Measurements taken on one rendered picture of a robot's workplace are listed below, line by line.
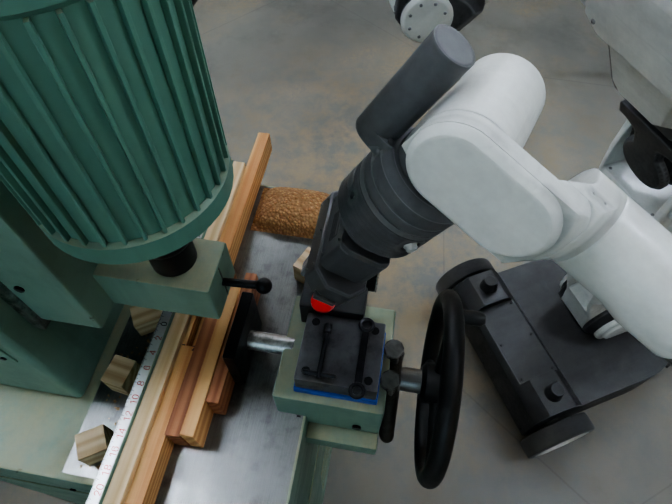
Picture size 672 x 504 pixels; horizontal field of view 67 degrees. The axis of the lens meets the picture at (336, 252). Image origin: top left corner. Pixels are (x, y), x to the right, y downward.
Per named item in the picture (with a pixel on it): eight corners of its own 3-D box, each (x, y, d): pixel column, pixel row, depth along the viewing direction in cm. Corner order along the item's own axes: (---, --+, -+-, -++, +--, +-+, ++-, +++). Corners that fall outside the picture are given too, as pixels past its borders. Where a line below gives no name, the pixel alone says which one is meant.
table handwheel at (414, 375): (431, 495, 82) (470, 487, 56) (310, 473, 84) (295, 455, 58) (443, 327, 95) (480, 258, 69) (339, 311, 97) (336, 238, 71)
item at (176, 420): (190, 446, 62) (180, 437, 58) (174, 444, 63) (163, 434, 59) (240, 287, 75) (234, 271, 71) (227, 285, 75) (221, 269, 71)
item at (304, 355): (376, 405, 59) (380, 390, 55) (285, 390, 60) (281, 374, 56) (389, 307, 66) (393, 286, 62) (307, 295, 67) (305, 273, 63)
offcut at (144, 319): (141, 336, 81) (133, 326, 78) (136, 317, 83) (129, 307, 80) (168, 326, 82) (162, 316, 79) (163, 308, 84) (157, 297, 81)
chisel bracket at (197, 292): (223, 326, 62) (208, 293, 55) (115, 309, 63) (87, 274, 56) (239, 275, 66) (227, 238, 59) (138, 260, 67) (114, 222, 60)
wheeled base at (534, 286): (598, 246, 184) (645, 186, 157) (700, 375, 158) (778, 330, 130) (442, 300, 172) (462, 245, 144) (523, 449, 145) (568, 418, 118)
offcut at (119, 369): (146, 371, 78) (136, 360, 74) (132, 397, 76) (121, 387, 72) (125, 364, 79) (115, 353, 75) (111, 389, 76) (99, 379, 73)
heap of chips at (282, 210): (336, 242, 79) (336, 228, 76) (250, 230, 81) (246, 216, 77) (345, 198, 84) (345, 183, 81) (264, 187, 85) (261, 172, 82)
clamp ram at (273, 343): (289, 392, 66) (283, 367, 58) (234, 382, 66) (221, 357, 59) (303, 329, 71) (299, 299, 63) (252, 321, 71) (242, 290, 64)
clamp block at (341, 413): (378, 437, 66) (383, 419, 58) (277, 420, 67) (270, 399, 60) (390, 334, 74) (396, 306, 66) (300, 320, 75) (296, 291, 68)
